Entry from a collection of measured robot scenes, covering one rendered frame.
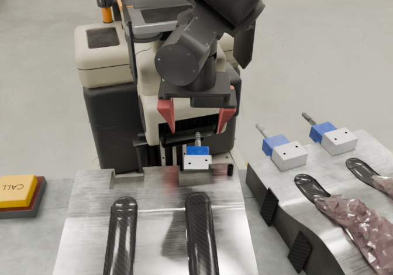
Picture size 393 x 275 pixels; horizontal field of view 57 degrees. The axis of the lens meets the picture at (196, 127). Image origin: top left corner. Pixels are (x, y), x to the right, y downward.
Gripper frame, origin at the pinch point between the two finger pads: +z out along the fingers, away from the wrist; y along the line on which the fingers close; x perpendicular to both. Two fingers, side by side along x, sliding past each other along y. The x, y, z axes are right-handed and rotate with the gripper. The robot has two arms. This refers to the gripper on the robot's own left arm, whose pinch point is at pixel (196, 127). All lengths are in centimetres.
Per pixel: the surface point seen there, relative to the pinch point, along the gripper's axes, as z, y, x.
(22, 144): 93, -95, 99
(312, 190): 7.4, 19.6, -7.2
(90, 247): 4.2, -13.9, -20.7
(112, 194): 3.7, -12.6, -11.9
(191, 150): 8.4, -0.9, 3.5
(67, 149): 93, -69, 95
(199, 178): 6.2, 0.7, -6.0
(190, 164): 7.1, -0.9, -1.8
